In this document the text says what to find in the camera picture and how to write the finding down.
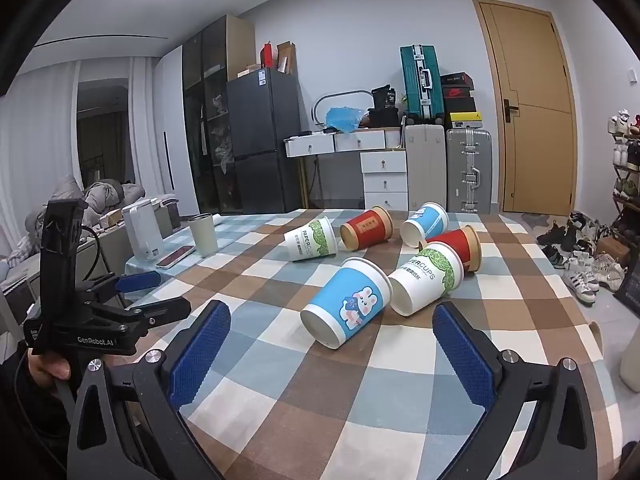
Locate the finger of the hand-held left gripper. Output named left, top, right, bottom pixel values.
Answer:
left=121, top=296, right=193, bottom=332
left=114, top=270, right=162, bottom=295

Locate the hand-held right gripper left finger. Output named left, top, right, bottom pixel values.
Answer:
left=65, top=300, right=233, bottom=480

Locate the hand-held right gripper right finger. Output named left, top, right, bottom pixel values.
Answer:
left=431, top=302, right=601, bottom=480

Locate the large white green paper cup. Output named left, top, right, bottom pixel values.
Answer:
left=388, top=241, right=465, bottom=317

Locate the red paper cup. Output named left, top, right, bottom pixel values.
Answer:
left=425, top=225, right=482, bottom=274
left=340, top=205, right=395, bottom=252

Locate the large blue rabbit paper cup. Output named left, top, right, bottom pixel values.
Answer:
left=300, top=256, right=392, bottom=351

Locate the small blue rabbit paper cup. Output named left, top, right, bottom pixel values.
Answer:
left=400, top=202, right=449, bottom=249

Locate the small white green paper cup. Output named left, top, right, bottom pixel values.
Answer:
left=283, top=216, right=337, bottom=262

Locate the person's left hand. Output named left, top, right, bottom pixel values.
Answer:
left=26, top=348, right=72, bottom=387

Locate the white pink phone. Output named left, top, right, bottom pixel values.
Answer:
left=155, top=245, right=197, bottom=269

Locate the white electric kettle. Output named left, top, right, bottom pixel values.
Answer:
left=122, top=198, right=165, bottom=262

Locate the cream tumbler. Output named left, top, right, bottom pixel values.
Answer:
left=187, top=213, right=220, bottom=258

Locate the pile of grey clothes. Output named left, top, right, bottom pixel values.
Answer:
left=7, top=175, right=147, bottom=267

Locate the checked tablecloth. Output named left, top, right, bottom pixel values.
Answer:
left=122, top=207, right=613, bottom=480

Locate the pile of shoes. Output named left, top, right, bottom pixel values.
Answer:
left=535, top=210, right=628, bottom=306

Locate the white wardrobe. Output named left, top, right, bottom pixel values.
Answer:
left=155, top=45, right=201, bottom=216

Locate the white sheer curtain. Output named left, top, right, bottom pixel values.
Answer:
left=0, top=67, right=78, bottom=256

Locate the brown cardboard box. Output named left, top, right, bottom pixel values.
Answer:
left=595, top=236, right=624, bottom=261

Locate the silver suitcase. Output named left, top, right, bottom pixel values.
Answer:
left=445, top=128, right=493, bottom=214

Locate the dark glass cabinet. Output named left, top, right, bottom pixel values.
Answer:
left=181, top=15, right=257, bottom=216

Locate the white suitcase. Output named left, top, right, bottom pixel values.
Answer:
left=404, top=124, right=447, bottom=212

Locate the dark grey fridge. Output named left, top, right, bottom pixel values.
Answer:
left=226, top=67, right=303, bottom=213

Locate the white drawer unit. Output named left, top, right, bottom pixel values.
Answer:
left=360, top=150, right=409, bottom=211

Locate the yellow white shoe box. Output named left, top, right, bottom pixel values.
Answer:
left=445, top=111, right=482, bottom=130

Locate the shoe rack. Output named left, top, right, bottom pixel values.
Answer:
left=607, top=107, right=640, bottom=223

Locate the white desk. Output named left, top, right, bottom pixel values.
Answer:
left=284, top=127, right=405, bottom=158

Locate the wooden door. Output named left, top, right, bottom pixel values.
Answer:
left=472, top=0, right=581, bottom=216

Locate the black bag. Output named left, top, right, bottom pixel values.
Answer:
left=367, top=85, right=402, bottom=129

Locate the blue plastic bag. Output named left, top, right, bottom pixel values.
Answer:
left=325, top=105, right=365, bottom=133

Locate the open cardboard box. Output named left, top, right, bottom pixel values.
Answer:
left=276, top=41, right=299, bottom=75

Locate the teal suitcase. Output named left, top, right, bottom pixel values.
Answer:
left=400, top=44, right=445, bottom=126

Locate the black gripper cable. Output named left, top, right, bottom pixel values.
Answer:
left=77, top=225, right=119, bottom=281

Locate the white ring frame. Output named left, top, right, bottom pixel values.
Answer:
left=312, top=91, right=374, bottom=126

